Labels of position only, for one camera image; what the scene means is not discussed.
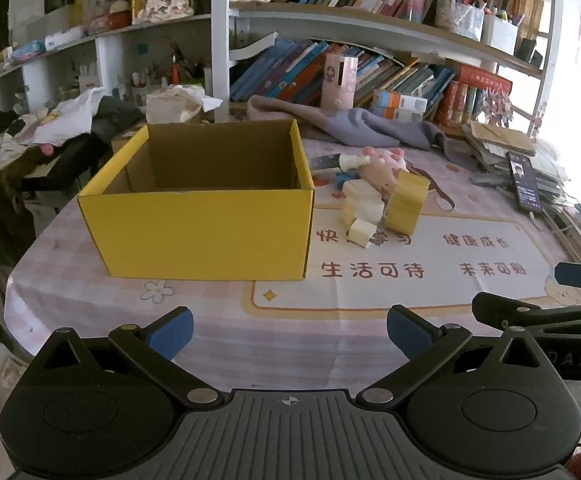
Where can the black smartphone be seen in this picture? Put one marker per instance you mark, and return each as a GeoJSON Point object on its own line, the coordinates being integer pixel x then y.
{"type": "Point", "coordinates": [525, 182]}

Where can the small cream block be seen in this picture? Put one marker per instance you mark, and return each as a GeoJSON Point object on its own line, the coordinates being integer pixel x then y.
{"type": "Point", "coordinates": [361, 232]}

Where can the pink plush pig toy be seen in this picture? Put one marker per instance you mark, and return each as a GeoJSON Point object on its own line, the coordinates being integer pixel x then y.
{"type": "Point", "coordinates": [383, 168]}

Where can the dark spray bottle white cap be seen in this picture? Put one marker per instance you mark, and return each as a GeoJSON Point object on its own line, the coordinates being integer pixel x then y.
{"type": "Point", "coordinates": [340, 162]}

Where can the yellow cardboard box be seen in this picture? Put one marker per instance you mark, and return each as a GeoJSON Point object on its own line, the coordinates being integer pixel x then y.
{"type": "Point", "coordinates": [218, 202]}

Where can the white power adapter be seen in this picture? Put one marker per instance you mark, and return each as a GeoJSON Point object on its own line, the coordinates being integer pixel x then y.
{"type": "Point", "coordinates": [369, 210]}

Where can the pink cylindrical box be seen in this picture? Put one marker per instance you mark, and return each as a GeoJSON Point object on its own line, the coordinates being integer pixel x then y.
{"type": "Point", "coordinates": [339, 81]}

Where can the grey purple cloth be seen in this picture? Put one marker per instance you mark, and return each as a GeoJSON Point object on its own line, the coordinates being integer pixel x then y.
{"type": "Point", "coordinates": [355, 127]}

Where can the orange blue white box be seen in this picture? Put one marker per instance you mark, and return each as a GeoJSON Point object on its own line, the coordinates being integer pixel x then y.
{"type": "Point", "coordinates": [394, 106]}

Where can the white charger block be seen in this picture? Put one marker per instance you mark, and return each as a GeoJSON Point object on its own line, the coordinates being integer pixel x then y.
{"type": "Point", "coordinates": [360, 189]}

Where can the stack of papers and books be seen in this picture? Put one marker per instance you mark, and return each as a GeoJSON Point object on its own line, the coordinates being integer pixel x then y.
{"type": "Point", "coordinates": [561, 213]}

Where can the pink cartoon table mat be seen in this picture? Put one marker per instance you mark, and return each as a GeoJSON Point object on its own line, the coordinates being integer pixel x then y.
{"type": "Point", "coordinates": [467, 240]}

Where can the white bookshelf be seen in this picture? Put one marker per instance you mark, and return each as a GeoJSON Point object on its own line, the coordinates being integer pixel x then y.
{"type": "Point", "coordinates": [471, 59]}

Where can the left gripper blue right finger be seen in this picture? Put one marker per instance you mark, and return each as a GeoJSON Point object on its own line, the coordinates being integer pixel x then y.
{"type": "Point", "coordinates": [429, 348]}

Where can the white tissue pack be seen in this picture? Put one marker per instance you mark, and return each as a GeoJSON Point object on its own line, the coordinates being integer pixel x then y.
{"type": "Point", "coordinates": [178, 104]}

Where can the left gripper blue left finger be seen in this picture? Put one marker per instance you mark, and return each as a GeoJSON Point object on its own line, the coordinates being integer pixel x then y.
{"type": "Point", "coordinates": [151, 350]}

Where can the blue wrapper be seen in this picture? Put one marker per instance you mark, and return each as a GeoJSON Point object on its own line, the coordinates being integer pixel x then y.
{"type": "Point", "coordinates": [342, 177]}

